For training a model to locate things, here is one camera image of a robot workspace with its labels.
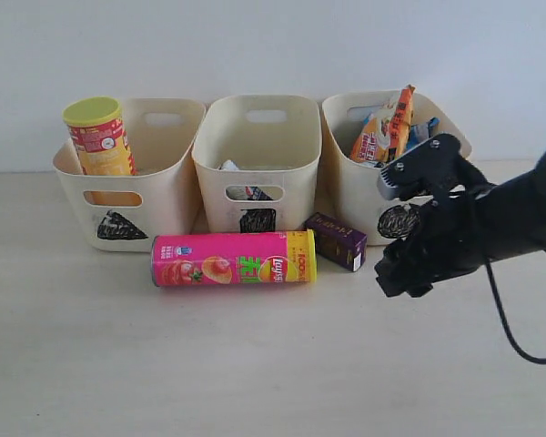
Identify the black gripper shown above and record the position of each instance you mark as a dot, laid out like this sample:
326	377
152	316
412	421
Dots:
446	243

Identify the purple small box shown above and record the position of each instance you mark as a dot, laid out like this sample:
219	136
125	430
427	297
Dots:
337	241

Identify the pink Lays chips can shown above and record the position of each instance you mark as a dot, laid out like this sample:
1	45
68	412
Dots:
234	258

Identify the orange noodle packet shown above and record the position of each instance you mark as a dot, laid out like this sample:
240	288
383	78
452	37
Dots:
385	131

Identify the white blue milk carton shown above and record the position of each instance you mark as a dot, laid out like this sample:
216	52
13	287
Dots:
243	193

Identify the yellow chips can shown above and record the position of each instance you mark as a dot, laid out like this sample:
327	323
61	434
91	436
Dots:
97	130

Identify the blue black noodle packet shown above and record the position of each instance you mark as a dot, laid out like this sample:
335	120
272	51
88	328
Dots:
421	132

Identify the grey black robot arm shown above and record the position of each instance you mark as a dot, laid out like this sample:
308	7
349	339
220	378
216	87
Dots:
512	214

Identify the cream bin circle mark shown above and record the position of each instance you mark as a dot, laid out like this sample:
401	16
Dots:
353	187

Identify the cream bin square mark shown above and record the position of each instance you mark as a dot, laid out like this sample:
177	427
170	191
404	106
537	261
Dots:
276	141

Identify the cream bin triangle mark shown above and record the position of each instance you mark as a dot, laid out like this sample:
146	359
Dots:
163	197

